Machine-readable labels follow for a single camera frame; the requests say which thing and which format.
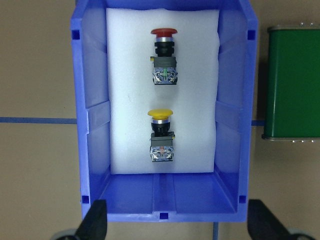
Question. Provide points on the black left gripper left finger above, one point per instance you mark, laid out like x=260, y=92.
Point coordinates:
x=94, y=225

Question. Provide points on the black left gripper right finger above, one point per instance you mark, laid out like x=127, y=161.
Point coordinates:
x=262, y=224

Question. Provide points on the yellow push button switch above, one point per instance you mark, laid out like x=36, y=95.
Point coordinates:
x=161, y=139

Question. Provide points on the red push button switch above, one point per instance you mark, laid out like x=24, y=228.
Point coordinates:
x=164, y=61

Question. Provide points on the green conveyor belt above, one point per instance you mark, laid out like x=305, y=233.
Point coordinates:
x=293, y=87

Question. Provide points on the white foam pad left bin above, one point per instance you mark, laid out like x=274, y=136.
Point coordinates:
x=132, y=92

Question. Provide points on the left blue plastic bin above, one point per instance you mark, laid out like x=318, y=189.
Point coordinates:
x=217, y=196

